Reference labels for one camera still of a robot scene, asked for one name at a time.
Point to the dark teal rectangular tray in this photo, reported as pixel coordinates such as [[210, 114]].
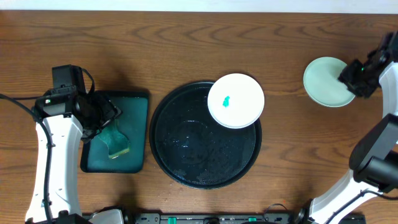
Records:
[[133, 123]]

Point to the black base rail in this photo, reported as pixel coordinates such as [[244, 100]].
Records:
[[155, 218]]

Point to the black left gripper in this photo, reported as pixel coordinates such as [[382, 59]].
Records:
[[101, 115]]

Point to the yellow green sponge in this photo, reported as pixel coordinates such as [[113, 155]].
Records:
[[116, 141]]

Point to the mint green plate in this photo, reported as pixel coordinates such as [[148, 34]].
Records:
[[329, 96], [324, 71]]

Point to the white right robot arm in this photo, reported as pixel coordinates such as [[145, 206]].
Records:
[[373, 162]]

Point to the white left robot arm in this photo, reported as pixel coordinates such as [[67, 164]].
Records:
[[55, 196]]

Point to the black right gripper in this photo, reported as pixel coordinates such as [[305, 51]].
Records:
[[351, 78]]

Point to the white plate with green stain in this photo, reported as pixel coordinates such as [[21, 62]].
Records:
[[236, 101]]

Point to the round black tray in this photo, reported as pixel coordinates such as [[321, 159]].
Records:
[[192, 148]]

